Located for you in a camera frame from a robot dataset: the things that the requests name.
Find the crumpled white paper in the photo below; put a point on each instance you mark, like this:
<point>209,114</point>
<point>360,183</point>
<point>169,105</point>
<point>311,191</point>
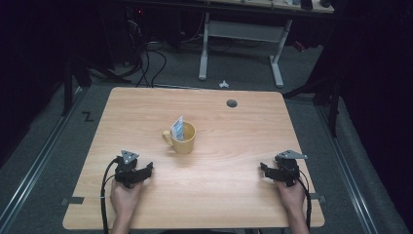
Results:
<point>223,84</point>

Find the grey tape strip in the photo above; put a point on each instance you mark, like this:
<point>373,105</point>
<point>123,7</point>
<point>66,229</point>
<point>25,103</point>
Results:
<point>319,198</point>
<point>73,201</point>

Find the blue and white packet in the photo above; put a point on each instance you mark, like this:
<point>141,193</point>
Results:
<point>178,129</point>

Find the white metal desk frame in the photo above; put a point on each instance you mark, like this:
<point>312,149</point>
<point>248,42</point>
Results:
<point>243,31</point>

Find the metal floor rail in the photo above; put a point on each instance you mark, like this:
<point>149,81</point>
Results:
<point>35,165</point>
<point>347,172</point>

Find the dark round table grommet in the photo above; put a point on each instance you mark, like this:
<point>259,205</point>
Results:
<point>232,103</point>

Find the person's left hand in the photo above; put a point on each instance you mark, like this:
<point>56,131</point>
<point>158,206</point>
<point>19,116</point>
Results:
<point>125,200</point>

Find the black stand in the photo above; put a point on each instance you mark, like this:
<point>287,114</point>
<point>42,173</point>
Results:
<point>331,97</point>
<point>68,84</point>

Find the dark computer tower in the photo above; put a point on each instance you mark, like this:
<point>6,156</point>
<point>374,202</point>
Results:
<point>125,35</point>

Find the person's right hand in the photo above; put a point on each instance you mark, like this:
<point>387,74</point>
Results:
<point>292,198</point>

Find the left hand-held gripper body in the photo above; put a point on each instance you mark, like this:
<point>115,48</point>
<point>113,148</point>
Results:
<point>127,172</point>

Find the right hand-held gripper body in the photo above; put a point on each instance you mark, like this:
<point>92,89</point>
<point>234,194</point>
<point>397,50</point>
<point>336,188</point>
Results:
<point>286,170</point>

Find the yellow mug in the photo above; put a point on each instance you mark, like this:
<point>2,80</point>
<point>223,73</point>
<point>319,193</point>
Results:
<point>183,141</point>

